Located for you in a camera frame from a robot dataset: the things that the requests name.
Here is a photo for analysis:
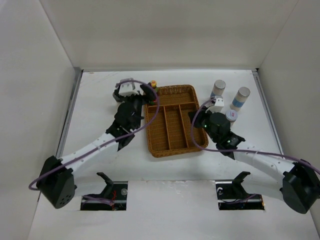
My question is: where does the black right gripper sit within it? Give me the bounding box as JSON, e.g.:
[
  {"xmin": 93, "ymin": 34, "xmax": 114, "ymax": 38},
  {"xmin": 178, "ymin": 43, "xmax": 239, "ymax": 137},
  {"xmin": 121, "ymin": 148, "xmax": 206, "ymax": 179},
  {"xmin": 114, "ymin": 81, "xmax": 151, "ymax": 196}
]
[{"xmin": 188, "ymin": 105, "xmax": 219, "ymax": 143}]

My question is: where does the dark lid spice jar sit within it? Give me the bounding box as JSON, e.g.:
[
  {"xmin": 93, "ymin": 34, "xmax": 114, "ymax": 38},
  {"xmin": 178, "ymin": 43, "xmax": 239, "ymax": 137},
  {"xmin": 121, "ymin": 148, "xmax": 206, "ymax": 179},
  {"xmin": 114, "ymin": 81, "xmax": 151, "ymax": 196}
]
[{"xmin": 112, "ymin": 90, "xmax": 122, "ymax": 103}]

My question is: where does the yellow cap red sauce bottle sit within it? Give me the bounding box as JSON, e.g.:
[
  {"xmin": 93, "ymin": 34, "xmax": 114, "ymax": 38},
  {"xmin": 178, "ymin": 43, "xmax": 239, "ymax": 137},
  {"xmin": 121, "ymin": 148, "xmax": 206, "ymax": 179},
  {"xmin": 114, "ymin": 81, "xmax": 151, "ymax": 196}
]
[{"xmin": 149, "ymin": 80, "xmax": 158, "ymax": 106}]

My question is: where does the blue label salt jar left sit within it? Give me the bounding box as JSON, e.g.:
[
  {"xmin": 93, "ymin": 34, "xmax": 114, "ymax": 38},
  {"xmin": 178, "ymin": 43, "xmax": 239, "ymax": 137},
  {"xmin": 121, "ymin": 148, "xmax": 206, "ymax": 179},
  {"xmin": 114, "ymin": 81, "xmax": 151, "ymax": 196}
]
[{"xmin": 210, "ymin": 79, "xmax": 226, "ymax": 99}]

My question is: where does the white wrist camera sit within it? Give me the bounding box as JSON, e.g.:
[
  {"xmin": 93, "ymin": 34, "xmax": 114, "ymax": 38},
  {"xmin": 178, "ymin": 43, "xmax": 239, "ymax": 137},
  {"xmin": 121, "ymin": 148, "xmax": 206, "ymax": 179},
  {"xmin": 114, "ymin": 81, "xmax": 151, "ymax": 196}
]
[
  {"xmin": 118, "ymin": 78, "xmax": 137, "ymax": 97},
  {"xmin": 208, "ymin": 97, "xmax": 225, "ymax": 113}
]

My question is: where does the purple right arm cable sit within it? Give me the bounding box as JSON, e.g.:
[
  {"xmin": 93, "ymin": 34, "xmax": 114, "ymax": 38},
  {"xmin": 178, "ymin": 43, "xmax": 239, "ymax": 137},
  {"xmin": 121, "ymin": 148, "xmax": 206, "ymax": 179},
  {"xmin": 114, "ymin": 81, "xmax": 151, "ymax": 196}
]
[{"xmin": 190, "ymin": 97, "xmax": 320, "ymax": 175}]

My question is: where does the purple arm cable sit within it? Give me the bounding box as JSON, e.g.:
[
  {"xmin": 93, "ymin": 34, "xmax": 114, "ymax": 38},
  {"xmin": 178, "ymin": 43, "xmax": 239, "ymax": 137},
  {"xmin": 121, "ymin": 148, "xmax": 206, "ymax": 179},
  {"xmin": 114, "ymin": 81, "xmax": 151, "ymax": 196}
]
[
  {"xmin": 28, "ymin": 78, "xmax": 161, "ymax": 192},
  {"xmin": 190, "ymin": 97, "xmax": 320, "ymax": 175}
]

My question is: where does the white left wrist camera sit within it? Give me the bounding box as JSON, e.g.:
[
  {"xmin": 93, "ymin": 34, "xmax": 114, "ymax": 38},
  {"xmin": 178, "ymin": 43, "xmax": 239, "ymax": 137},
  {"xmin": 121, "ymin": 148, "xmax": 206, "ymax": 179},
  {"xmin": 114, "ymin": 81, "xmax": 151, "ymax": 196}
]
[{"xmin": 118, "ymin": 78, "xmax": 137, "ymax": 97}]

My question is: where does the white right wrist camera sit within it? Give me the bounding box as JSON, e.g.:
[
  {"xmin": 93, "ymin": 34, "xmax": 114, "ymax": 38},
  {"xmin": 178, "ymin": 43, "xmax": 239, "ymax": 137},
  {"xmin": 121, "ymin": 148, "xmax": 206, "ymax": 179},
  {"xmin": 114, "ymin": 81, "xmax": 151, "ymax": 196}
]
[{"xmin": 208, "ymin": 97, "xmax": 225, "ymax": 113}]

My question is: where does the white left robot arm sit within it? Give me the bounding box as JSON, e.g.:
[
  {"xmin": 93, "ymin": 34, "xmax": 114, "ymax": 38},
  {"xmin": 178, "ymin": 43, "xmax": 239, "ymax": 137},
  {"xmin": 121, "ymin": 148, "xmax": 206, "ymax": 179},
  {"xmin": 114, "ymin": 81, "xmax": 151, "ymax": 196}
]
[{"xmin": 30, "ymin": 78, "xmax": 160, "ymax": 209}]

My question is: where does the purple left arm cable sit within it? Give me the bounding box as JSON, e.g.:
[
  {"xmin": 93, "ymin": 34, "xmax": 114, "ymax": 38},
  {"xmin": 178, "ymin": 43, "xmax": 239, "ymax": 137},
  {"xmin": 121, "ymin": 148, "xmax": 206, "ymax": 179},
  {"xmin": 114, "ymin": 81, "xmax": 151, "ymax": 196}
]
[{"xmin": 28, "ymin": 78, "xmax": 161, "ymax": 192}]

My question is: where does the blue label salt jar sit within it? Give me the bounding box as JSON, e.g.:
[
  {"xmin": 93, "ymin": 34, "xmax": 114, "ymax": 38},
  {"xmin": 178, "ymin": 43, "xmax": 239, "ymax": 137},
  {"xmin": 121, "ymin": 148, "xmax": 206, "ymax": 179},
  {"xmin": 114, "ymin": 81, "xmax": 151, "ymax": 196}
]
[
  {"xmin": 210, "ymin": 79, "xmax": 226, "ymax": 99},
  {"xmin": 230, "ymin": 86, "xmax": 251, "ymax": 112}
]

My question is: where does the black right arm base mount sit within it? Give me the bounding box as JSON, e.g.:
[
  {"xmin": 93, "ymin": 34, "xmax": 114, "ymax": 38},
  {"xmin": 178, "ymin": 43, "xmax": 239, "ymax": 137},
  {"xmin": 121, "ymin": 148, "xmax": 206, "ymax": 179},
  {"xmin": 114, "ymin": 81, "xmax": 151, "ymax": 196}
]
[{"xmin": 215, "ymin": 171, "xmax": 265, "ymax": 211}]

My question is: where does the brown wicker divided basket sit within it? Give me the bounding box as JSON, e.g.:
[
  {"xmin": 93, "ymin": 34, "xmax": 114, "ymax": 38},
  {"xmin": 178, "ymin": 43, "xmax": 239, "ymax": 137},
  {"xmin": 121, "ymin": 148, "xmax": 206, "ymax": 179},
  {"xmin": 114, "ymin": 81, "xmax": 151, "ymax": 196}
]
[{"xmin": 144, "ymin": 84, "xmax": 200, "ymax": 158}]

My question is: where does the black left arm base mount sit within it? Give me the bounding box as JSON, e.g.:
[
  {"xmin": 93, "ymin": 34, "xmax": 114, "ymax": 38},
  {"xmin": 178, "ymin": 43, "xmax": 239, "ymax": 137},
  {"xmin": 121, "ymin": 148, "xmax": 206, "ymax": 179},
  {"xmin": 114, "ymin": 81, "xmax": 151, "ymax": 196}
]
[{"xmin": 80, "ymin": 172, "xmax": 129, "ymax": 211}]

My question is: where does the blue label salt jar right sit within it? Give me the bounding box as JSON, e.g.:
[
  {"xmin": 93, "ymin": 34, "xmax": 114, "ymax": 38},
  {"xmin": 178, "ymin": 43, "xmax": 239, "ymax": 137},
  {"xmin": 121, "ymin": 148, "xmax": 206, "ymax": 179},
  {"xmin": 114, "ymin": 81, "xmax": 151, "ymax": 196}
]
[{"xmin": 230, "ymin": 86, "xmax": 251, "ymax": 112}]

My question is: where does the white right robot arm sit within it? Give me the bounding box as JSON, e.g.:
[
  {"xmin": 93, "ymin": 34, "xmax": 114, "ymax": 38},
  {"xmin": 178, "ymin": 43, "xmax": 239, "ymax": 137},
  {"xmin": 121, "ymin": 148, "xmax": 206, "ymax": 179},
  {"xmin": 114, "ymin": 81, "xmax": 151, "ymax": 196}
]
[{"xmin": 187, "ymin": 105, "xmax": 320, "ymax": 214}]

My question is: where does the red label spice jar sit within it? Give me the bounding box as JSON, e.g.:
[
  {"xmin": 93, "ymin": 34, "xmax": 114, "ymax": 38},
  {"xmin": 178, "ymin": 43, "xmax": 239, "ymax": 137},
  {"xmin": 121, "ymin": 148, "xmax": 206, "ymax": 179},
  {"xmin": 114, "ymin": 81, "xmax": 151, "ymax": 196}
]
[{"xmin": 225, "ymin": 109, "xmax": 238, "ymax": 127}]

